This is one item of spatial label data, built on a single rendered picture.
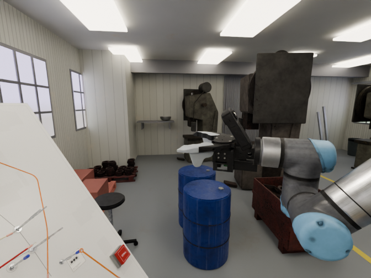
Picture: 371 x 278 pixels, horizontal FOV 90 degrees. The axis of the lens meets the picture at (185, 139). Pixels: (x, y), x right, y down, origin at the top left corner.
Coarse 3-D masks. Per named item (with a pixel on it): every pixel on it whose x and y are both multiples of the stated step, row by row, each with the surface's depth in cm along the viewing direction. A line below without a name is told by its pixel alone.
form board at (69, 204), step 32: (0, 128) 65; (32, 128) 75; (0, 160) 60; (32, 160) 68; (64, 160) 78; (0, 192) 55; (32, 192) 62; (64, 192) 70; (0, 224) 51; (32, 224) 57; (64, 224) 64; (96, 224) 73; (0, 256) 48; (32, 256) 53; (64, 256) 59; (96, 256) 66
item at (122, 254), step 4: (120, 248) 72; (124, 248) 73; (116, 252) 70; (120, 252) 71; (124, 252) 72; (128, 252) 73; (116, 256) 69; (120, 256) 70; (124, 256) 71; (128, 256) 72; (120, 260) 69; (124, 260) 70
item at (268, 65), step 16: (256, 64) 300; (272, 64) 297; (288, 64) 296; (304, 64) 295; (240, 80) 390; (256, 80) 303; (272, 80) 302; (288, 80) 301; (304, 80) 300; (240, 96) 393; (256, 96) 307; (272, 96) 306; (288, 96) 305; (304, 96) 304; (256, 112) 312; (272, 112) 311; (288, 112) 310; (304, 112) 309; (256, 128) 362; (272, 128) 345; (288, 128) 344; (240, 176) 374; (256, 176) 363; (272, 176) 360
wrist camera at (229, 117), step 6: (228, 108) 48; (222, 114) 46; (228, 114) 45; (234, 114) 46; (228, 120) 46; (234, 120) 45; (228, 126) 46; (234, 126) 46; (240, 126) 47; (234, 132) 46; (240, 132) 46; (240, 138) 46; (246, 138) 46; (240, 144) 47; (246, 144) 46
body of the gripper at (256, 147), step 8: (216, 136) 51; (224, 136) 51; (232, 136) 51; (232, 144) 46; (256, 144) 45; (216, 152) 49; (224, 152) 48; (232, 152) 46; (240, 152) 48; (248, 152) 48; (256, 152) 45; (216, 160) 50; (224, 160) 49; (232, 160) 47; (240, 160) 49; (248, 160) 48; (256, 160) 45; (216, 168) 49; (232, 168) 48; (240, 168) 49; (248, 168) 48; (256, 168) 47
